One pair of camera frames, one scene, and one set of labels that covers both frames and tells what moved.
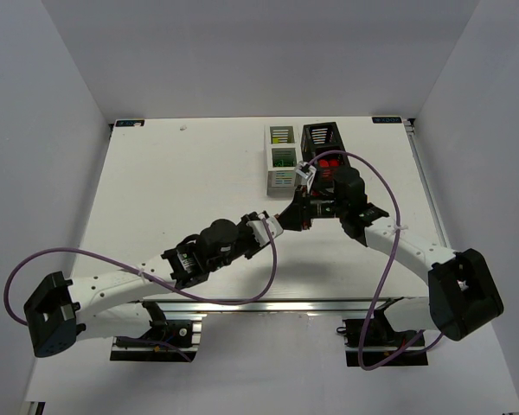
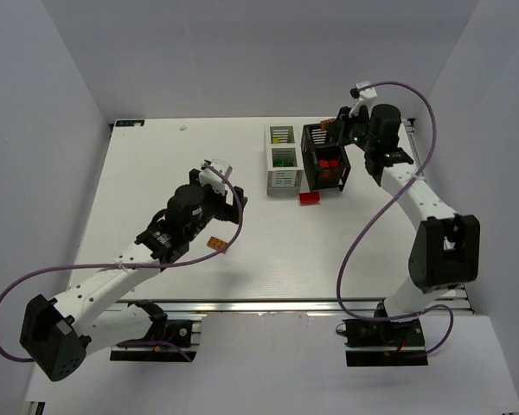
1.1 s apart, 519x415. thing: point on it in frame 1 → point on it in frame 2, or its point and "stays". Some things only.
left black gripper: (251, 239) → (224, 206)
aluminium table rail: (264, 307) stays
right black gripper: (307, 209) → (342, 122)
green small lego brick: (280, 162) stays
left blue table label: (130, 123) stays
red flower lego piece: (332, 162) stays
